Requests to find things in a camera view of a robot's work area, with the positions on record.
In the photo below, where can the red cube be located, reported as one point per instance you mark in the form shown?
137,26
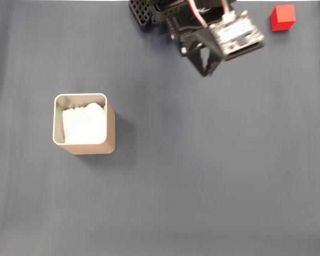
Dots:
282,18

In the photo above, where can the beige square box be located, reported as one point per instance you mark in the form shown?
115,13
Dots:
96,149

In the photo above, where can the white tissue paper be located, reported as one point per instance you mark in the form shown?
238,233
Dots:
85,125

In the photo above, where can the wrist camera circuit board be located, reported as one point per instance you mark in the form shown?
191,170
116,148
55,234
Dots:
237,34

